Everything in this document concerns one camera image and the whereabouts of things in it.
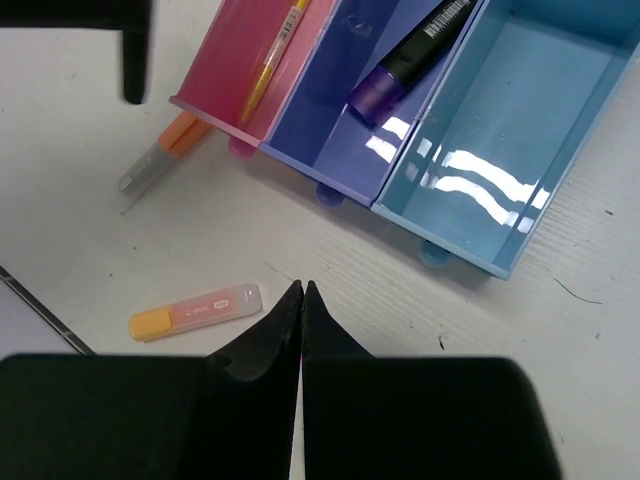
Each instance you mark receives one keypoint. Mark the orange cap lead case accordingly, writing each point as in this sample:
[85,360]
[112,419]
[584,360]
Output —
[173,144]

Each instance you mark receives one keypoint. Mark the yellow cap lead case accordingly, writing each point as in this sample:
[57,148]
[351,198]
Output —
[198,312]

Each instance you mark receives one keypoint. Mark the purple-blue bin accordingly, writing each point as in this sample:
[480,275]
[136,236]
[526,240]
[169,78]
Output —
[319,135]

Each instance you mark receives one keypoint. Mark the light blue bin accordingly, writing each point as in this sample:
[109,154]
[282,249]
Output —
[514,107]

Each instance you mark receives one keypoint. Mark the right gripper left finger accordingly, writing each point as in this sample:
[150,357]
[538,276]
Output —
[228,415]

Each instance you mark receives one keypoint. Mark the purple cap highlighter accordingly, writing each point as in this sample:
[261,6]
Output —
[398,72]

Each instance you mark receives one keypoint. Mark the pink bin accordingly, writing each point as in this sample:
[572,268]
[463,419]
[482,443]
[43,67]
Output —
[230,59]

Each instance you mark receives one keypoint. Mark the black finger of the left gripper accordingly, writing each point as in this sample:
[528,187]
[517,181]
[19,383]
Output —
[131,19]

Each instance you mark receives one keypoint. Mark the yellow pen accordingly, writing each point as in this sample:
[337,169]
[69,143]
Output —
[273,58]

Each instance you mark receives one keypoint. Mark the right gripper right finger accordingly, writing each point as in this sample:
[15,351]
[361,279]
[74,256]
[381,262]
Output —
[444,417]

